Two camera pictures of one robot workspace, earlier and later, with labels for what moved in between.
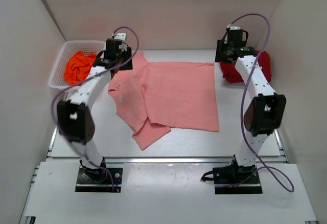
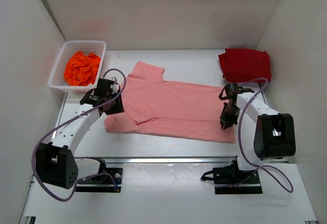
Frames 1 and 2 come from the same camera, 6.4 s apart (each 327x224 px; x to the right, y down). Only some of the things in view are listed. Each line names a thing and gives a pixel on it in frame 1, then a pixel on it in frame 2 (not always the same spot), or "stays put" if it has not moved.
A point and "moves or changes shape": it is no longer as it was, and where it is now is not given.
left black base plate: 98,179 stays put
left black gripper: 128,52 → 119,108
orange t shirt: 77,67 stays put
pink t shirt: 154,97 moves or changes shape
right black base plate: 234,179 stays put
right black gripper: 222,46 → 226,122
